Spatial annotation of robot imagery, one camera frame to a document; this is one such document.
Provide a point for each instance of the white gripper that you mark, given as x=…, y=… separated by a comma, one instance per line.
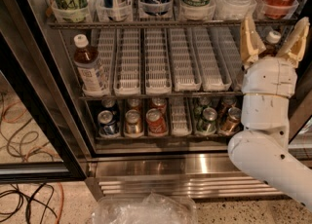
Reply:
x=269, y=77

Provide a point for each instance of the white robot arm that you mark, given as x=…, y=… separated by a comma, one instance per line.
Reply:
x=260, y=150

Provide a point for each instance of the bronze can front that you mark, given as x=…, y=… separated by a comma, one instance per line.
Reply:
x=231, y=122

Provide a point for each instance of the green can front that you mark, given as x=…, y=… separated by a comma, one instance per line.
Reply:
x=207, y=121

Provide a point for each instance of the red can front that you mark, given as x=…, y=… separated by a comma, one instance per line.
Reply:
x=156, y=121

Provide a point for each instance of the stainless steel fridge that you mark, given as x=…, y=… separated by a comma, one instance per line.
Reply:
x=180, y=63

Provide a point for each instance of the gold can front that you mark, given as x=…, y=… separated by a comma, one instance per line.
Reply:
x=133, y=122

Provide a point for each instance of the blue pepsi can front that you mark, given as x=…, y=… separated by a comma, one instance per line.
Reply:
x=107, y=122

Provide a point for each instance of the right tea bottle white cap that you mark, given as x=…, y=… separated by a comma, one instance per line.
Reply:
x=271, y=40

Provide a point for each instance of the tea bottle white cap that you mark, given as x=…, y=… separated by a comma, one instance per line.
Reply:
x=271, y=40
x=90, y=67

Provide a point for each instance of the left tea bottle white cap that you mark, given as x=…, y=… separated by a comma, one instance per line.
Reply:
x=90, y=67

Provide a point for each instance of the clear plastic bin with bag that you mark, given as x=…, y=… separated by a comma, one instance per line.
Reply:
x=150, y=209

